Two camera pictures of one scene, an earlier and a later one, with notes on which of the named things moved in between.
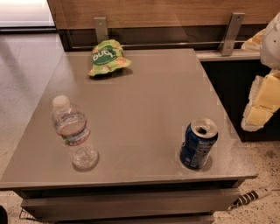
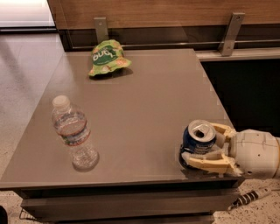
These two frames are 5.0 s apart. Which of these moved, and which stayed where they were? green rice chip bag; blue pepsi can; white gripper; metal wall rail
Moved: white gripper
Stayed: metal wall rail; blue pepsi can; green rice chip bag
